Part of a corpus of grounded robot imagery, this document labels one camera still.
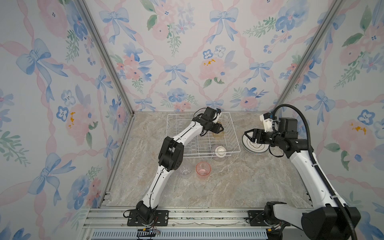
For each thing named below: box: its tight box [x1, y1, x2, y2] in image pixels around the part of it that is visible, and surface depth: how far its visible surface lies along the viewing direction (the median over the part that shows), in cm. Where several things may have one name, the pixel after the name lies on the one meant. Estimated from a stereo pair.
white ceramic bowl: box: [212, 143, 229, 162], surface depth 92 cm
